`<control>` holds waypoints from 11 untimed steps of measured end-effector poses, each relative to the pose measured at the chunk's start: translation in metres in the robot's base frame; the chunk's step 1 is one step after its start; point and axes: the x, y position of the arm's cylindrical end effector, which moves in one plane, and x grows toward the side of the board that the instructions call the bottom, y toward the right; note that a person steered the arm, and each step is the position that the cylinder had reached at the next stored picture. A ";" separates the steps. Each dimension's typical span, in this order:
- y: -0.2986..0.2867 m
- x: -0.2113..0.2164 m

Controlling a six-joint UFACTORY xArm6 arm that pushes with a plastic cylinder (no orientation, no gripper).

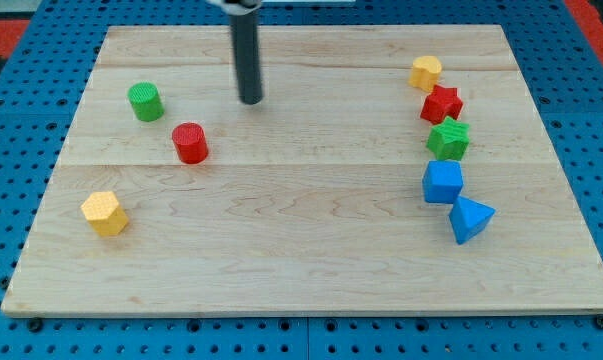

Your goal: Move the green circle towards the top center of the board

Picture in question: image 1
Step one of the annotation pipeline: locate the green cylinder block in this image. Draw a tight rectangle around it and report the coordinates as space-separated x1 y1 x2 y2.
127 82 164 122

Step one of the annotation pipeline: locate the light wooden board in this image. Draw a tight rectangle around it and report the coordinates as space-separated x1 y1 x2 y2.
2 25 603 318

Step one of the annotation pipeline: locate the red cylinder block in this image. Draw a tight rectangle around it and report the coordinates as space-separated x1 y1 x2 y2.
171 122 209 164

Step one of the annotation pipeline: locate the blue cube block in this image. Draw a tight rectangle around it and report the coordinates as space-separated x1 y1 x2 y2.
422 160 464 204

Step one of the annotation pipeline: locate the green star block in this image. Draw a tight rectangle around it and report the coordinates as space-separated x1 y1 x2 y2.
426 116 470 161

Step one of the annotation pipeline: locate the red star block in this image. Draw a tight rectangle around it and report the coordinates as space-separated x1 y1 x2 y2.
420 85 463 125

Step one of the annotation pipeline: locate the yellow heart block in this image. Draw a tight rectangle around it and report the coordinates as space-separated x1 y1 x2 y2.
408 55 443 93

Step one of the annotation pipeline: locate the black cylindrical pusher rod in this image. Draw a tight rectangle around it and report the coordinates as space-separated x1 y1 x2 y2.
230 1 263 105

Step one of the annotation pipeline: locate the blue triangle block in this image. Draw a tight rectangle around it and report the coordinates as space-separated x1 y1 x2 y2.
448 196 496 245

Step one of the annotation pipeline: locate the yellow hexagon block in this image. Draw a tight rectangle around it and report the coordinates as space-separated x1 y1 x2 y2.
80 191 129 237

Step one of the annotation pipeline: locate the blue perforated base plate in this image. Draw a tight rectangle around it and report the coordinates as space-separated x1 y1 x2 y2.
0 0 603 359

